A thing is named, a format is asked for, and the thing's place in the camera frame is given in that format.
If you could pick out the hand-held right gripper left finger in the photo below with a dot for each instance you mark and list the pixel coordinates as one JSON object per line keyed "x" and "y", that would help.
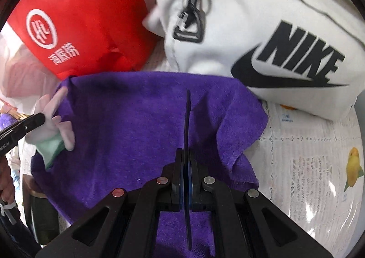
{"x": 179, "y": 181}

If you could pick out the purple towel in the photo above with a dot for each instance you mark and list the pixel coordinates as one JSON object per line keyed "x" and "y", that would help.
{"x": 128, "y": 121}

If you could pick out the thin black plate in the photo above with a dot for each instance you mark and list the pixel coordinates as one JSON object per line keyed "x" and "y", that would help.
{"x": 188, "y": 121}

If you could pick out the red paper bag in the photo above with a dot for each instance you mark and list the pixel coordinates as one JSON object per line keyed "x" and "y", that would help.
{"x": 85, "y": 18}

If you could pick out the beige waist bag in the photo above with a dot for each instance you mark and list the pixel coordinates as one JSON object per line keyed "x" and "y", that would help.
{"x": 242, "y": 33}

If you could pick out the white plastic bag red logo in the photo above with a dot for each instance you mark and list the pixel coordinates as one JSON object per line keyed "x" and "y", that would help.
{"x": 20, "y": 75}

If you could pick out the person's left hand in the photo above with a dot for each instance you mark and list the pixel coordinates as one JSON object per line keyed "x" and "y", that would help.
{"x": 5, "y": 178}

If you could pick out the fruit print tablecloth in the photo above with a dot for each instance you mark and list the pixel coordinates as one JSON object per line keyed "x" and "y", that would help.
{"x": 299, "y": 161}

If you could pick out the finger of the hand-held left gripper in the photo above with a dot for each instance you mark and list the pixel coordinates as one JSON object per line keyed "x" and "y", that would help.
{"x": 27, "y": 124}

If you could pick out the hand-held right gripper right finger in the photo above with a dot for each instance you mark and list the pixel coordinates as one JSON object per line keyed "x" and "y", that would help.
{"x": 194, "y": 181}

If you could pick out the purple plush toy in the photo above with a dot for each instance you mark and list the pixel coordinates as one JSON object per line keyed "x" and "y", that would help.
{"x": 5, "y": 121}

